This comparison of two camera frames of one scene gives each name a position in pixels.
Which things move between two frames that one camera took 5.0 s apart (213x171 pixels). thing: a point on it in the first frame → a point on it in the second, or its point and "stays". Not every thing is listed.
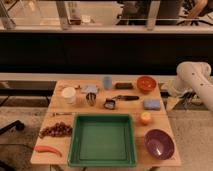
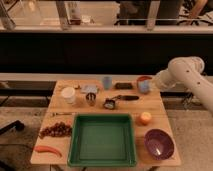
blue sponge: x=152 y=104 → x=144 y=86
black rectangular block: x=124 y=85 stays
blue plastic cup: x=107 y=82 stays
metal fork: x=64 y=113 stays
